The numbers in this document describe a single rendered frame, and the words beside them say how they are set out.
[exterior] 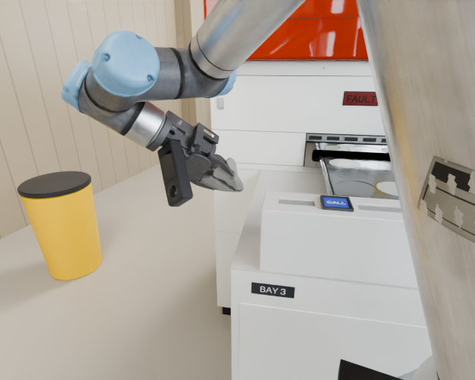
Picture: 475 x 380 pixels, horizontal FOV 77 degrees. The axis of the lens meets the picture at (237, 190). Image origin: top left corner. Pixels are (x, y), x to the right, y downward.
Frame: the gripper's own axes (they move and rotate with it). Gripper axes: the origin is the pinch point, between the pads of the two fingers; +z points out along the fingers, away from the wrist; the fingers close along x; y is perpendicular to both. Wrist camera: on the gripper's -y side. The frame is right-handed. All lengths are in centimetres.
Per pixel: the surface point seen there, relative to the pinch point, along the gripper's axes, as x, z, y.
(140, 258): 147, 39, 46
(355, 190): -10.4, 31.8, 12.5
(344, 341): 0.0, 32.5, -23.0
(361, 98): -18, 37, 52
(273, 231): -4.7, 5.8, -9.3
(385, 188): -15.7, 38.4, 14.2
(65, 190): 120, -22, 55
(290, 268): -2.2, 13.4, -13.5
